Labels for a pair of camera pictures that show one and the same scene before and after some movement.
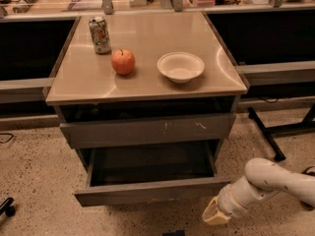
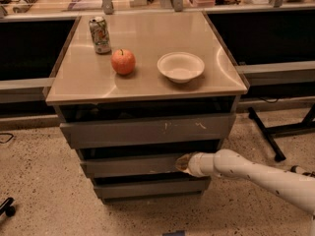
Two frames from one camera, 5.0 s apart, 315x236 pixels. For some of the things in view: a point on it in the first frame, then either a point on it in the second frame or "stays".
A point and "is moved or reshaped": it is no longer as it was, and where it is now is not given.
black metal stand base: [307, 123] stays
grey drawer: [145, 171] is moved or reshaped
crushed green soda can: [100, 32] stays
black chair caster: [7, 207] stays
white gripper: [228, 202] -> [195, 164]
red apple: [123, 61] stays
